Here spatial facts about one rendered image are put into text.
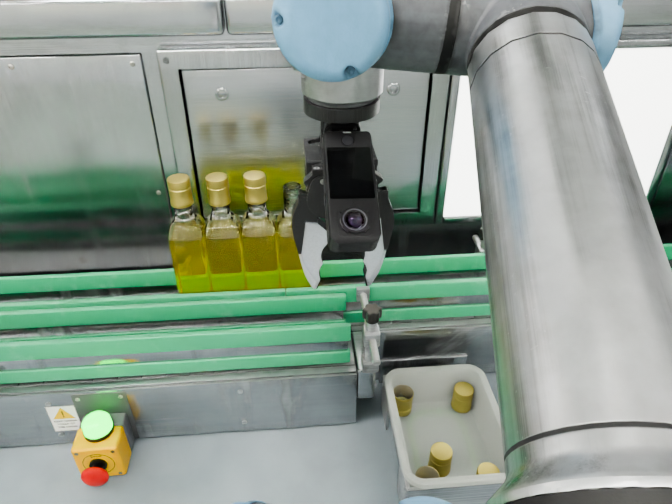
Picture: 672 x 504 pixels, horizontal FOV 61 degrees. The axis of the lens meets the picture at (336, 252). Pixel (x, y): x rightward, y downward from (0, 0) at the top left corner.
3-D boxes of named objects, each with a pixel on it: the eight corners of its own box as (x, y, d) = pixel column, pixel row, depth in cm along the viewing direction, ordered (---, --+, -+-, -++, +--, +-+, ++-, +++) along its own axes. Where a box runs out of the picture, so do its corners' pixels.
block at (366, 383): (370, 358, 103) (371, 329, 99) (378, 398, 95) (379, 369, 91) (350, 359, 103) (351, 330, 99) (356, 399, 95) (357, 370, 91)
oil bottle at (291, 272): (312, 302, 106) (309, 202, 94) (314, 322, 101) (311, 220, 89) (282, 304, 105) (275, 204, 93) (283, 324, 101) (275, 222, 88)
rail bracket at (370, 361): (369, 322, 100) (372, 265, 93) (384, 395, 87) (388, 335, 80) (353, 323, 100) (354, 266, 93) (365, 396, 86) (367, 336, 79)
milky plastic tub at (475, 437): (474, 396, 103) (481, 362, 98) (516, 511, 85) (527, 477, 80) (379, 402, 102) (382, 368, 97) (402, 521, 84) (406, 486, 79)
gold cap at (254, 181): (267, 193, 91) (265, 169, 89) (267, 204, 88) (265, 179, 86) (245, 194, 91) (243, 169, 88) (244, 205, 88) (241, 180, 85)
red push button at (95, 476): (109, 452, 87) (104, 472, 84) (115, 468, 89) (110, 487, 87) (82, 454, 87) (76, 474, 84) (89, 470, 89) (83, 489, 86)
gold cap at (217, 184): (231, 195, 91) (228, 170, 88) (230, 206, 88) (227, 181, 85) (209, 196, 90) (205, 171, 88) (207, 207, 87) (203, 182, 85)
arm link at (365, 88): (391, 59, 47) (293, 61, 46) (388, 112, 50) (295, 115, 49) (378, 36, 53) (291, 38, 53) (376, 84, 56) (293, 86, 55)
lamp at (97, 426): (117, 418, 91) (113, 405, 89) (110, 441, 87) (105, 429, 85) (88, 419, 90) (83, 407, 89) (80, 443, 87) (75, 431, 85)
